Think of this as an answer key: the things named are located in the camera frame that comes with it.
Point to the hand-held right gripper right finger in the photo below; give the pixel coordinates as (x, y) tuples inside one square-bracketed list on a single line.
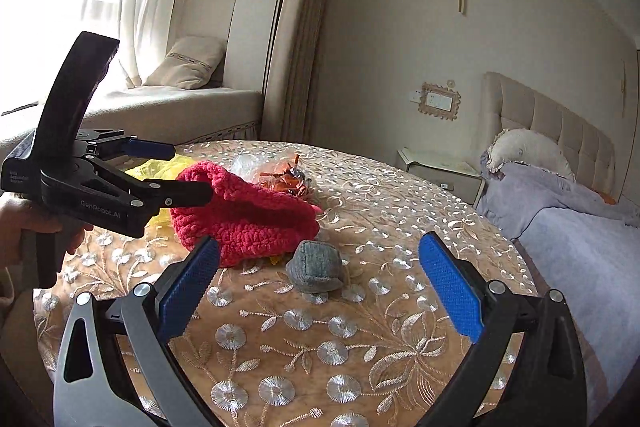
[(450, 287)]

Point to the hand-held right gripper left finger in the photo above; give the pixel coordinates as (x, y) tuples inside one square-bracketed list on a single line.
[(192, 282)]

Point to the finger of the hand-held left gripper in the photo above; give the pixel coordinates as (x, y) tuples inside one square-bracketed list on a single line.
[(175, 194), (150, 149)]

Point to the pink knitted hat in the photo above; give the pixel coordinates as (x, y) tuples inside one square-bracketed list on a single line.
[(250, 217)]

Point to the person's left hand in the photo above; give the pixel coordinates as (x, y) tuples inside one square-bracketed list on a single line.
[(15, 227)]

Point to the yellow plastic bag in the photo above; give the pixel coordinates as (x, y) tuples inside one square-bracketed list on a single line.
[(165, 167)]

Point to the cream covered window seat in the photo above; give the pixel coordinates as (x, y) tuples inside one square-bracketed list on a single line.
[(175, 107)]

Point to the clear plastic bag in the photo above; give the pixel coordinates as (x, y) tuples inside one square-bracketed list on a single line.
[(247, 167)]

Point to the small yellow orange wrapper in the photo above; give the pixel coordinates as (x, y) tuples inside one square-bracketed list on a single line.
[(275, 260)]

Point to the beige cushion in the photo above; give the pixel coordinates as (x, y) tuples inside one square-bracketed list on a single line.
[(187, 62)]

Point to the orange snack wrapper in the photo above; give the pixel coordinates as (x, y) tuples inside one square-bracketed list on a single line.
[(287, 179)]

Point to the white nightstand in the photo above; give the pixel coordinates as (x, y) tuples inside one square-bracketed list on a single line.
[(440, 169)]

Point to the bed with grey blanket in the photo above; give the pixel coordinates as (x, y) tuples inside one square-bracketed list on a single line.
[(575, 247)]

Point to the round table with embroidered cloth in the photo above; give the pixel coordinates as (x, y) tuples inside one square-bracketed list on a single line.
[(325, 347)]

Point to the white ruffled pillow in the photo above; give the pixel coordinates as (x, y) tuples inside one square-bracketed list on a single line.
[(530, 152)]

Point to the beige tufted headboard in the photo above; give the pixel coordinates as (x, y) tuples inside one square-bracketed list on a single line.
[(550, 122)]

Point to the beige drape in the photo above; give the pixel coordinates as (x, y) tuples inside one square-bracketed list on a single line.
[(307, 32)]

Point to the framed wall switch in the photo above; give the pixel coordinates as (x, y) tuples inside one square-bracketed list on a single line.
[(439, 102)]

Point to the small white wall switch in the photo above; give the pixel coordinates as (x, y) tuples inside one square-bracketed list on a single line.
[(414, 96)]

